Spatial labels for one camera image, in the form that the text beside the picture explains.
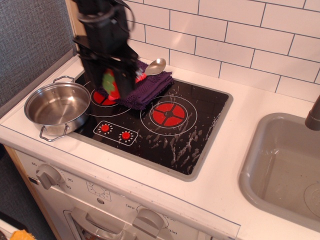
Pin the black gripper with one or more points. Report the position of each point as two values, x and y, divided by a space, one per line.
105 46

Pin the red plastic strawberry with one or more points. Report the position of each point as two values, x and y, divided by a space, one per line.
109 85

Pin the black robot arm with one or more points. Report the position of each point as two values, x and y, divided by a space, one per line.
105 44

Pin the stainless steel pot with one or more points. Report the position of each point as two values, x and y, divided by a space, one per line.
59 108

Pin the purple folded towel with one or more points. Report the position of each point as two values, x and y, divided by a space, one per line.
146 90

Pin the black toy stovetop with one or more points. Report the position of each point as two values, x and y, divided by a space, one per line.
172 135

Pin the grey left oven knob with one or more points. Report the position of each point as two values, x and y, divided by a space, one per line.
48 176

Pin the grey oven knob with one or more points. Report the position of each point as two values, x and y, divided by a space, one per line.
48 176
148 222

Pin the white toy oven front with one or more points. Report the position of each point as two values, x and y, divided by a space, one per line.
80 209

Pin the grey right oven knob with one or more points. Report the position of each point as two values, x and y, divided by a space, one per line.
148 222

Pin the orange object bottom left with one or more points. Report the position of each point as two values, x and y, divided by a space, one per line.
22 235

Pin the grey sink basin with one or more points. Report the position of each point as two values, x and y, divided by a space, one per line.
281 171

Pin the grey faucet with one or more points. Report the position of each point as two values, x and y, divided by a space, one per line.
312 120

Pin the red handled metal spoon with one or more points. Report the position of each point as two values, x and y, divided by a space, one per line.
154 68

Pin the wooden side post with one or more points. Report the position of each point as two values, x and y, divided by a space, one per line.
76 27

